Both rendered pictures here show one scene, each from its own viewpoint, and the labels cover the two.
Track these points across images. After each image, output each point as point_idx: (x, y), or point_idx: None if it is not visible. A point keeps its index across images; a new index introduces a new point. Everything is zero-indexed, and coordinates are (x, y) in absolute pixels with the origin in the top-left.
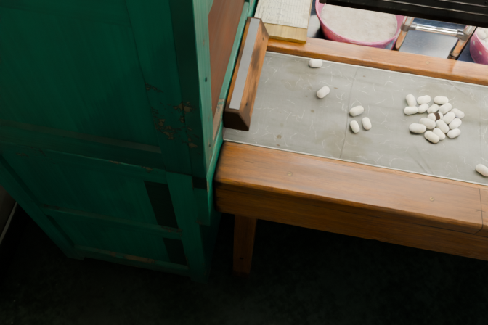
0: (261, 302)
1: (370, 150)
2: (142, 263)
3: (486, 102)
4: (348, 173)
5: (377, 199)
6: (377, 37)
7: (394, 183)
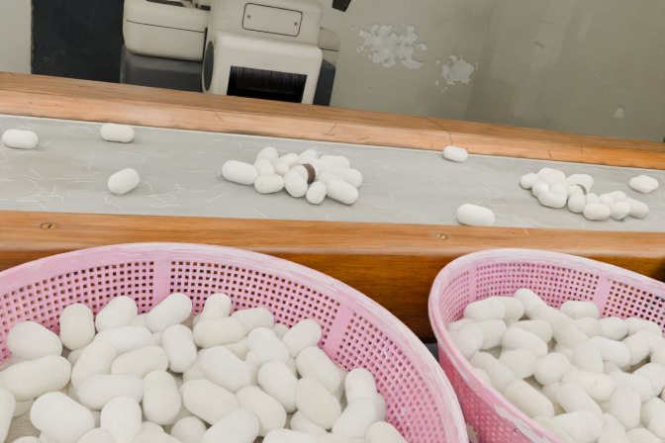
0: None
1: (597, 173)
2: None
3: (524, 224)
4: (591, 143)
5: (540, 131)
6: None
7: (540, 137)
